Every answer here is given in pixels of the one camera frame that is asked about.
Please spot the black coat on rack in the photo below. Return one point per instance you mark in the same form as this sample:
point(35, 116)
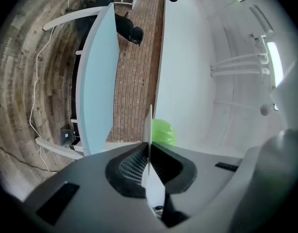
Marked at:
point(125, 25)

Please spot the white desk with blue panel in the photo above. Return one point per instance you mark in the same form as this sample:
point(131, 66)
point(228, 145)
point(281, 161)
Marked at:
point(97, 81)

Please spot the white ceiling pipe bundle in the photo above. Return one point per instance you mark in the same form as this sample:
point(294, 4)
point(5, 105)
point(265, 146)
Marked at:
point(236, 65)

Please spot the white round ceiling sensor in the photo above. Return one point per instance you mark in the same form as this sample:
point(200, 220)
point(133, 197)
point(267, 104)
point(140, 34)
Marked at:
point(265, 110)

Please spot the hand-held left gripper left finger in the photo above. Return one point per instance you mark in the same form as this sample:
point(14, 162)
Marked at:
point(90, 190)

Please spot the small black floor box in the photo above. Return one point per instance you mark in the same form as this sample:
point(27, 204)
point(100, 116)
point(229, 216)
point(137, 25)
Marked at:
point(66, 136)

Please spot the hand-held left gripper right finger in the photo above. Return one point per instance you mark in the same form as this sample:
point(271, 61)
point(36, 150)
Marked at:
point(207, 178)

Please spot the green cabbage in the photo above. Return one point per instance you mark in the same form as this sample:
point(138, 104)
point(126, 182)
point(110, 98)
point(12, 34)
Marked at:
point(163, 132)

